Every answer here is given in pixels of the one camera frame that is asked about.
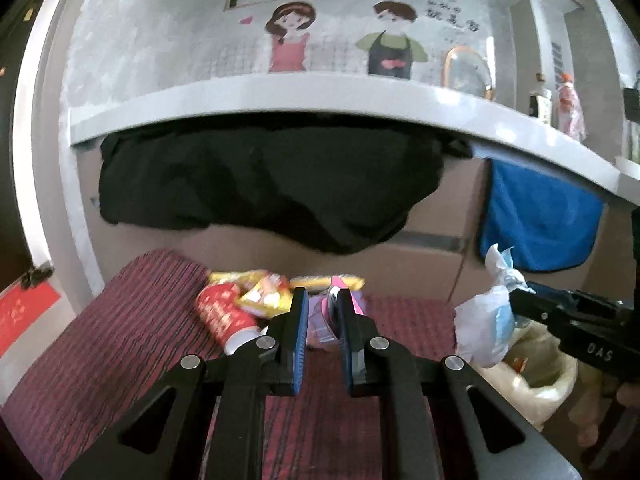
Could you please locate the red paper cup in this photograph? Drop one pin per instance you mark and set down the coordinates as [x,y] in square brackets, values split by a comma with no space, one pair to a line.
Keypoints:
[230,326]

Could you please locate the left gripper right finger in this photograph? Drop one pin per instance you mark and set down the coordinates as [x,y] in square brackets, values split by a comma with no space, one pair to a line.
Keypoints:
[360,362]

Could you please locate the person's right hand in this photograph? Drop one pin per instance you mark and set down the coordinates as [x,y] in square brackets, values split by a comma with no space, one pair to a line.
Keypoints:
[605,413]

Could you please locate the white blue tissue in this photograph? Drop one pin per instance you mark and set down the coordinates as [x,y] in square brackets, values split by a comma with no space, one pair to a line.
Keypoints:
[484,324]

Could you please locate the blue towel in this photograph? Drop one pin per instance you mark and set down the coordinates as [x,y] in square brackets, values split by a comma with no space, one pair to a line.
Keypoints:
[548,224]

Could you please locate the orange-rimmed round mirror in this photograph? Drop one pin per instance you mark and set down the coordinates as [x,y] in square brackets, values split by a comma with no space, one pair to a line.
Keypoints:
[465,71]

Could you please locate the cartoon couple wall sticker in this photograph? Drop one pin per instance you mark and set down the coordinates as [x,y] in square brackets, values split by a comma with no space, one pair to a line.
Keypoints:
[404,39]

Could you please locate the white bottle on counter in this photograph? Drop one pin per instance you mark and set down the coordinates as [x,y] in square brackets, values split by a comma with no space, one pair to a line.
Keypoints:
[540,101]

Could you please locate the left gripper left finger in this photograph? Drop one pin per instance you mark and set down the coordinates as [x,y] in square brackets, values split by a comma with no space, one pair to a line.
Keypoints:
[282,370]

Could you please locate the black cloth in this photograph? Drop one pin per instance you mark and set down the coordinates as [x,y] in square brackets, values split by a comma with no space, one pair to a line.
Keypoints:
[334,183]

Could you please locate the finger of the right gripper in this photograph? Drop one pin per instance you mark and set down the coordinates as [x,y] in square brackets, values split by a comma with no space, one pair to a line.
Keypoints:
[546,305]

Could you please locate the trash bin with plastic bag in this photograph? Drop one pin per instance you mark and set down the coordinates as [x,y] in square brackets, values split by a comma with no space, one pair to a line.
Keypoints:
[535,376]

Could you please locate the purple pink snack package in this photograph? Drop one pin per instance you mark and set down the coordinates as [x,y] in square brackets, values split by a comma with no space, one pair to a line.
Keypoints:
[320,331]

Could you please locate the red door banner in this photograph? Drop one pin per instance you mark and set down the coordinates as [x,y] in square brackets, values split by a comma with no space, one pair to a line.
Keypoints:
[20,308]

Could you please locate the red plaid cloth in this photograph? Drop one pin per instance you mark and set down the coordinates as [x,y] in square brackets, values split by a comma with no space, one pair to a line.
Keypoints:
[141,325]

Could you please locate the yellow snack wrapper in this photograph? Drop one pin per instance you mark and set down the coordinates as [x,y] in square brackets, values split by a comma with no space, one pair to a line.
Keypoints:
[263,294]

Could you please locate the grey cabinet handle strip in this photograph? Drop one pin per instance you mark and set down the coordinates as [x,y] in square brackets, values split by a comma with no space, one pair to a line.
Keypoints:
[444,243]

